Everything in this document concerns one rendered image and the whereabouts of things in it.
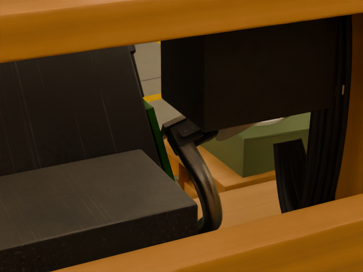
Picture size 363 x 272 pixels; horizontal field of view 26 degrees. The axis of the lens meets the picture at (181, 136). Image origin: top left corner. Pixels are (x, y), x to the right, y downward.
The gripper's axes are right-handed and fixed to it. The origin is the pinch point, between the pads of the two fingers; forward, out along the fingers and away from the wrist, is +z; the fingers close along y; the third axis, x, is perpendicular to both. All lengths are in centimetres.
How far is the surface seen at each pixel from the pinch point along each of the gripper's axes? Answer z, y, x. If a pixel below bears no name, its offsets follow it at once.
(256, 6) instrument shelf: 2.9, 48.7, 5.2
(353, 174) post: -10.1, 20.6, 19.0
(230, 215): -13.7, -45.1, 7.0
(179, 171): -20, -86, -15
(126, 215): 16.7, 19.0, 10.6
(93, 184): 17.4, 12.8, 4.0
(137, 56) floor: -115, -382, -170
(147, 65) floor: -114, -368, -155
